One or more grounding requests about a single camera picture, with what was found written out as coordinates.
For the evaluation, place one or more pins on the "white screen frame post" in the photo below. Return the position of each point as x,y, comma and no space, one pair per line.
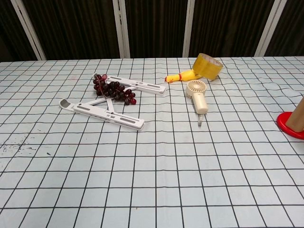
121,28
191,28
268,26
28,31

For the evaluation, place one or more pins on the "dark red grape bunch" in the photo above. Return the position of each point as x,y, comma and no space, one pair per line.
114,89

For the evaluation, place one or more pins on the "checked light blue tablecloth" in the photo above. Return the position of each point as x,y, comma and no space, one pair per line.
152,166

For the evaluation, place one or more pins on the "yellow packing tape roll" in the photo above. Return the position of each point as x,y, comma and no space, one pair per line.
204,69

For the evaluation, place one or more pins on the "small white handheld fan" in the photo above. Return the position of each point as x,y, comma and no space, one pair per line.
200,102

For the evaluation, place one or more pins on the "red round base plate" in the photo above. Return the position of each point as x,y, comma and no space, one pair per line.
282,121

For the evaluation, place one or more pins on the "yellow rubber chicken toy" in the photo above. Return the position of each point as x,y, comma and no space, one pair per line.
183,76

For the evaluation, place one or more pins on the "white folding laptop stand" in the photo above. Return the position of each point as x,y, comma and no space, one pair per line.
123,120

